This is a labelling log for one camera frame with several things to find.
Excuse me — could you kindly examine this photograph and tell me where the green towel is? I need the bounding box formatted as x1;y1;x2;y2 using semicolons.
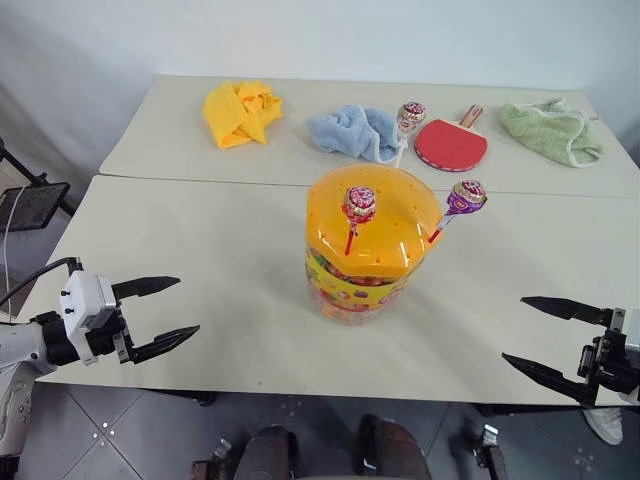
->
499;96;604;169

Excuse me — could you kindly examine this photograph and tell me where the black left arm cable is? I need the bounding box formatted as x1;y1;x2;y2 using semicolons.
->
0;256;84;322

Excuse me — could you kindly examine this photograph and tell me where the yellow cloth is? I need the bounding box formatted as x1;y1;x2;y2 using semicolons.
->
201;78;285;151

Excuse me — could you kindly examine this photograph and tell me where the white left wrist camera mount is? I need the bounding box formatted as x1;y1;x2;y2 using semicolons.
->
55;270;119;365

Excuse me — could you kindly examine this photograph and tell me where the dark rounded shape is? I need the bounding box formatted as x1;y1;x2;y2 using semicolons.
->
233;424;302;480
353;413;433;480

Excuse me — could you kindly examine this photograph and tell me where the white shoe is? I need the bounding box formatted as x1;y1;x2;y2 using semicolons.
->
581;406;625;447

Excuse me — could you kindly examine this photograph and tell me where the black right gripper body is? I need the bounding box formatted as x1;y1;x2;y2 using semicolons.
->
577;308;640;402

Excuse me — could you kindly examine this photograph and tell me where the thin white cable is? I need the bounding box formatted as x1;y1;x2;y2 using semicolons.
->
0;186;27;322

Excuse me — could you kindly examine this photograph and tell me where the red table tennis paddle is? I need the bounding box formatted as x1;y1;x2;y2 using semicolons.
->
413;103;490;173

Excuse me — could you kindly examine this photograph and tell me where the orange perforated jar lid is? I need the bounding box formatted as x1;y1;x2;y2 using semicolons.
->
305;162;443;277

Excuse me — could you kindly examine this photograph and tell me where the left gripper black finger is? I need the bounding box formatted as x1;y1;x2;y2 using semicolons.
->
110;275;183;302
130;324;202;366

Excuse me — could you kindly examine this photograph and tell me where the red wrapped lollipop white stick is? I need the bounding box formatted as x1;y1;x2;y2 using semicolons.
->
391;101;428;170

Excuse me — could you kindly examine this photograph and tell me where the clear plastic candy jar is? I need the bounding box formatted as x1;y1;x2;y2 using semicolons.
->
304;243;427;329

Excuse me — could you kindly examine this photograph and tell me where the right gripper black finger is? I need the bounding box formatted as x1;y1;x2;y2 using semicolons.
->
520;295;614;327
501;352;599;408

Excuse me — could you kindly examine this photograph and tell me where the purple wrapped lollipop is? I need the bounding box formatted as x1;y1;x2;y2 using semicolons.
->
427;179;489;246

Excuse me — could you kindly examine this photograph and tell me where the black metal stand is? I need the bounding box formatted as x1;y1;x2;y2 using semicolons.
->
0;138;72;234

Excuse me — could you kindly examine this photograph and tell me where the blue towel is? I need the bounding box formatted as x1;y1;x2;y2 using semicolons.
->
305;103;402;166

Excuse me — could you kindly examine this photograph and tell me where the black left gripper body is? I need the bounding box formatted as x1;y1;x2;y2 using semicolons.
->
81;297;137;365

